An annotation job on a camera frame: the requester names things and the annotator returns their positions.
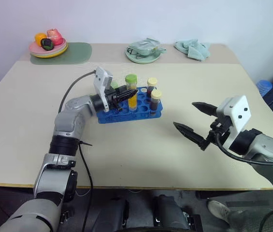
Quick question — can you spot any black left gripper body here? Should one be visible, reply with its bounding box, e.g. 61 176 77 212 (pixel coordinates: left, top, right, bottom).
105 86 125 113

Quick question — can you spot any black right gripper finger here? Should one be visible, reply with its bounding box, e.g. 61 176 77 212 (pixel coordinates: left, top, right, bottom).
191 101 218 119
172 121 211 151

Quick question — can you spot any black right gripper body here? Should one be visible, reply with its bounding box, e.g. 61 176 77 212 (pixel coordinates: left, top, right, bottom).
206 115 234 146

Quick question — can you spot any green cap orange tube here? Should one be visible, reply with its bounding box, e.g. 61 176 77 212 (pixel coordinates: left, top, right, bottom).
125 73 139 111

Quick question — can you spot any yellow cap dark tube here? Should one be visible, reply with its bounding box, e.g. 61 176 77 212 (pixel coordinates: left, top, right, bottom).
146 77 158 97
150 89 163 116

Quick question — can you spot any blue test tube rack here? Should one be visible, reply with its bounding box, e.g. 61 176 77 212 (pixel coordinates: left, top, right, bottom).
95 86 164 125

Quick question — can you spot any light green round plate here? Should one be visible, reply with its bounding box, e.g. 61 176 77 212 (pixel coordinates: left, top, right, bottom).
125 44 162 64

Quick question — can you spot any green placemat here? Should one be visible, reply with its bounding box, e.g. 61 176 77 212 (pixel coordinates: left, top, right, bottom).
29 42 93 66

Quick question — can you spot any teal crumpled cloth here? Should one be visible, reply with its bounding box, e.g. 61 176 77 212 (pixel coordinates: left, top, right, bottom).
174 38 212 61

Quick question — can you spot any blue ribbed object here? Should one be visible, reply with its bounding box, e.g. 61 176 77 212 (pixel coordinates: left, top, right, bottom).
257 79 273 98

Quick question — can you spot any black table foot bar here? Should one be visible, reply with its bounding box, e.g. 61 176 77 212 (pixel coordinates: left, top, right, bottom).
195 190 273 201

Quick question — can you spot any pale green thin plate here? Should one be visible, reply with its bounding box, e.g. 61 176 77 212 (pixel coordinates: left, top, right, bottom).
29 42 69 57

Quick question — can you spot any yellow plate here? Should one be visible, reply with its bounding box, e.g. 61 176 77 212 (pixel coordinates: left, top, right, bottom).
31 44 69 59

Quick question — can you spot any black floor tape strip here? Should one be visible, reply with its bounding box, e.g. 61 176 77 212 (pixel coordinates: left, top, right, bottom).
225 199 272 207

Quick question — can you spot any white shoe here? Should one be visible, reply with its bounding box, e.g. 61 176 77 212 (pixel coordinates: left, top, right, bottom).
207 200 231 225

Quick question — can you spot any dark rounded shape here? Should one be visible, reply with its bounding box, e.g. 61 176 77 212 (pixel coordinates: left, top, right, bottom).
95 197 130 232
151 194 190 232

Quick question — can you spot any pink toy apple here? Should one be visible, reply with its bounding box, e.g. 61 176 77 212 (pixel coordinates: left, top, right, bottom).
46 28 63 46

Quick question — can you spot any dark toy mangosteen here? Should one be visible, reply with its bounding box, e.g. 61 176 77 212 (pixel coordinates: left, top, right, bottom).
41 38 55 51

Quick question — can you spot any pink plate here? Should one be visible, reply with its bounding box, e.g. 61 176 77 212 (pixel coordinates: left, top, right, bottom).
29 38 68 56

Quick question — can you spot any orange toy fruit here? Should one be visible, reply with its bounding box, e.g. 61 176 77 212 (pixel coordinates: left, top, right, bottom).
34 33 48 47

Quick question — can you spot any dark trouser leg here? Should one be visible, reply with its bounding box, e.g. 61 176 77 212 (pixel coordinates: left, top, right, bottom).
228 209 273 232

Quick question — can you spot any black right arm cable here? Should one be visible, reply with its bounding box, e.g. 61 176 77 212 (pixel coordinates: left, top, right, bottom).
215 131 273 168

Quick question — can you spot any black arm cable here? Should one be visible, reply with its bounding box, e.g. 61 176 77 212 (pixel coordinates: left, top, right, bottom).
57 70 97 232
215 131 273 168

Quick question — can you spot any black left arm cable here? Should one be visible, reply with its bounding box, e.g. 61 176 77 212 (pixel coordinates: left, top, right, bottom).
57 70 97 232

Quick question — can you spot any black metal bracket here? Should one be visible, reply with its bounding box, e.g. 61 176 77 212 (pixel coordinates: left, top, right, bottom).
182 212 203 232
58 209 75 232

